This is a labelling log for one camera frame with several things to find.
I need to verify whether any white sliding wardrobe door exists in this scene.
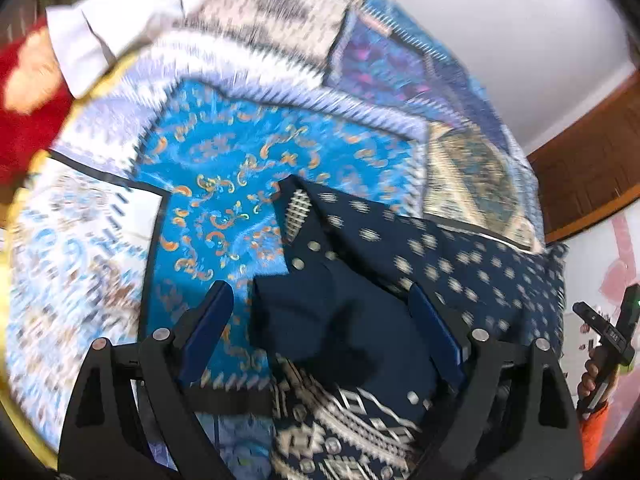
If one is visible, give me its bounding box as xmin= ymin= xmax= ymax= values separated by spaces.
xmin=545 ymin=205 xmax=640 ymax=351

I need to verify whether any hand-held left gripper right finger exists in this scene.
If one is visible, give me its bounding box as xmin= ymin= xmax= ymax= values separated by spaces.
xmin=407 ymin=282 xmax=586 ymax=480

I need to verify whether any navy patterned zip jacket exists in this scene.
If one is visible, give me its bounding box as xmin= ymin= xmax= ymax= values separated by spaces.
xmin=250 ymin=175 xmax=569 ymax=480

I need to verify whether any blue patchwork blanket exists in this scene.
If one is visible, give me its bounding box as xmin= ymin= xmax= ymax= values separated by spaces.
xmin=0 ymin=0 xmax=547 ymax=480

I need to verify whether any red plush toy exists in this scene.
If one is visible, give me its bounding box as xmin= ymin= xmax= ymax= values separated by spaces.
xmin=0 ymin=15 xmax=77 ymax=187

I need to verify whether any person's right hand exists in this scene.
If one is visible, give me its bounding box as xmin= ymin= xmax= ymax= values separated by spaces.
xmin=576 ymin=346 xmax=609 ymax=412

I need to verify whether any white cloth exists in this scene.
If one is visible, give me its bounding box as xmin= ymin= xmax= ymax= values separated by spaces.
xmin=47 ymin=0 xmax=232 ymax=99

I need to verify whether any person's right forearm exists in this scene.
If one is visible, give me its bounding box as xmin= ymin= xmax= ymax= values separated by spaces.
xmin=580 ymin=402 xmax=612 ymax=471

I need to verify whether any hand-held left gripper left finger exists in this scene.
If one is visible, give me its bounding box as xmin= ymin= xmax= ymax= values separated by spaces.
xmin=57 ymin=280 xmax=236 ymax=480

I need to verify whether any wooden wardrobe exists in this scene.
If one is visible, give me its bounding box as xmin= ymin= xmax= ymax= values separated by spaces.
xmin=525 ymin=67 xmax=640 ymax=244

